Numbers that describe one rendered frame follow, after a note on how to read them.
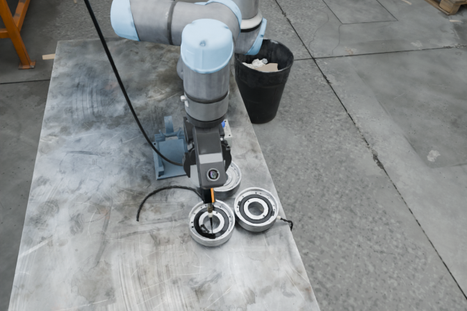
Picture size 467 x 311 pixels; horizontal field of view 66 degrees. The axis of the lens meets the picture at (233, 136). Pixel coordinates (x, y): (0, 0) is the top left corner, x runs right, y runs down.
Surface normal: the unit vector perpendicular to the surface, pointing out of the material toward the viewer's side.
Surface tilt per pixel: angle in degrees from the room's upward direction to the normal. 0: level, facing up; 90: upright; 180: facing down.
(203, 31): 0
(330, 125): 0
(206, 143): 29
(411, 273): 0
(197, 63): 88
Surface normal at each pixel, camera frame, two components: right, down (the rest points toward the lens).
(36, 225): 0.07, -0.69
